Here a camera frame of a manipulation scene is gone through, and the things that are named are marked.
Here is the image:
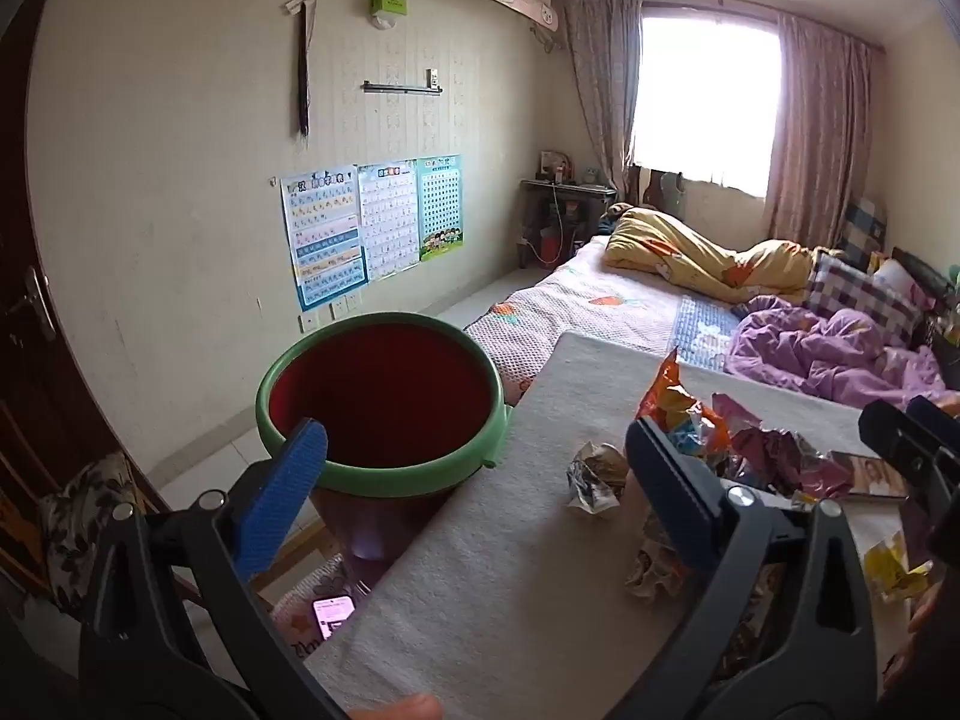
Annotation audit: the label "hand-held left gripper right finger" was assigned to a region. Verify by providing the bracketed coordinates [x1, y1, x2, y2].
[607, 416, 878, 720]

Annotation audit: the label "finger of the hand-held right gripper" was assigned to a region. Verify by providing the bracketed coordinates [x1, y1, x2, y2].
[906, 394, 960, 458]
[859, 397, 953, 500]

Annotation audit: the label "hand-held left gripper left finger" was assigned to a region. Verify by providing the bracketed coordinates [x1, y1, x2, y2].
[79, 418, 335, 710]

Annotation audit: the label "yellow black snack wrapper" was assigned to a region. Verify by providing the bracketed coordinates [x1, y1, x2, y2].
[862, 531, 933, 605]

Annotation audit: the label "orange white wrapper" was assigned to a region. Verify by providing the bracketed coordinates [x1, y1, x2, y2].
[626, 506, 695, 602]

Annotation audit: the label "silver blue wrapper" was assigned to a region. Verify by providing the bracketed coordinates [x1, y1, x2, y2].
[566, 441, 631, 517]

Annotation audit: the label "orange snack bag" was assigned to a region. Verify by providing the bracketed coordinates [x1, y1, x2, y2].
[636, 347, 732, 477]

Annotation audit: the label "pink foil snack bag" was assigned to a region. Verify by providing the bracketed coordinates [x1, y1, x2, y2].
[711, 392, 856, 503]

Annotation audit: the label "red bucket with green rim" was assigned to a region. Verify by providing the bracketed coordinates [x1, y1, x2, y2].
[255, 313, 515, 563]

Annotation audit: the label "person's left hand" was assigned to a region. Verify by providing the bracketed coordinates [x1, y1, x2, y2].
[352, 692, 445, 720]

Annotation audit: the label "purple quilt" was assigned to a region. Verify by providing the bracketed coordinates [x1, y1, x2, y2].
[724, 296, 947, 411]

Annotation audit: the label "smartphone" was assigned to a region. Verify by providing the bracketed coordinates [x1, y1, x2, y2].
[310, 595, 356, 643]

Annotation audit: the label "dark headboard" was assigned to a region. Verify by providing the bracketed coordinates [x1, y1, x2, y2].
[892, 246, 960, 350]

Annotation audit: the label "checkered pillow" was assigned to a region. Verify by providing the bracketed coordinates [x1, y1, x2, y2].
[802, 251, 925, 347]

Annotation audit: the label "white pink pillow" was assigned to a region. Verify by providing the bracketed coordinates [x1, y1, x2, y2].
[874, 259, 929, 295]

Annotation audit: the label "blue patterned mat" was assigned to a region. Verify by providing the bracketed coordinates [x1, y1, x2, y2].
[667, 292, 742, 374]

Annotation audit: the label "beige table cloth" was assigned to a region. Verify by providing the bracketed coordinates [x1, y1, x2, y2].
[304, 330, 935, 720]

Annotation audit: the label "pink patterned bed sheet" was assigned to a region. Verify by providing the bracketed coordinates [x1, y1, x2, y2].
[463, 232, 751, 407]

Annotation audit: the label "blue checkered cushion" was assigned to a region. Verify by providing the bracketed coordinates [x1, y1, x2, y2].
[838, 199, 887, 257]

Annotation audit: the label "dark floral cushion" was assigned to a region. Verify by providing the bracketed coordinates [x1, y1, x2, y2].
[41, 454, 142, 616]

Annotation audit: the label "yellow quilt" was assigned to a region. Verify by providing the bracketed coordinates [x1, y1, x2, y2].
[604, 206, 816, 306]

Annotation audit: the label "brown wooden door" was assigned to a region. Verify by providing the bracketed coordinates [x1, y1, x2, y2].
[0, 0, 162, 616]

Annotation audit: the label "dark clothes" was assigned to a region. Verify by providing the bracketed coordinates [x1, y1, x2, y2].
[637, 169, 689, 220]

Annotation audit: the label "patterned curtain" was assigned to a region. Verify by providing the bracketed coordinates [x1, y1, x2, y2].
[562, 0, 644, 197]
[763, 15, 876, 250]

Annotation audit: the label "dark desk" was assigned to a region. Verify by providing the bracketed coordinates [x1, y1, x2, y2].
[521, 178, 610, 269]

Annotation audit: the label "small desk ornament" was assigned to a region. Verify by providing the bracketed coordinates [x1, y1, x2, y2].
[536, 150, 576, 185]

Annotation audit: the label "bright window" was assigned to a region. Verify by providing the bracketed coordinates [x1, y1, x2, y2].
[628, 6, 785, 197]

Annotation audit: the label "metal towel bar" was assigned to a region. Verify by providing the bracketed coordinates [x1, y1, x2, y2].
[362, 69, 443, 96]

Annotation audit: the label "blue bordered wall poster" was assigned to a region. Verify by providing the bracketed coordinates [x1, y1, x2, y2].
[280, 163, 371, 314]

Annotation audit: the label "white wall poster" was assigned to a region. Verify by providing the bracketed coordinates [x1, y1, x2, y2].
[357, 159, 421, 282]

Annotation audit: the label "metal door handle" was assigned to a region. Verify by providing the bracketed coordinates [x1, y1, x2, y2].
[13, 266, 59, 342]

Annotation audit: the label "green wall poster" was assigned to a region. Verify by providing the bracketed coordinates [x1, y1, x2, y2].
[416, 154, 466, 263]

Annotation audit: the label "black hanging strap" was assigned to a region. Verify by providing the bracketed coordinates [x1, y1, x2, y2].
[295, 4, 313, 140]

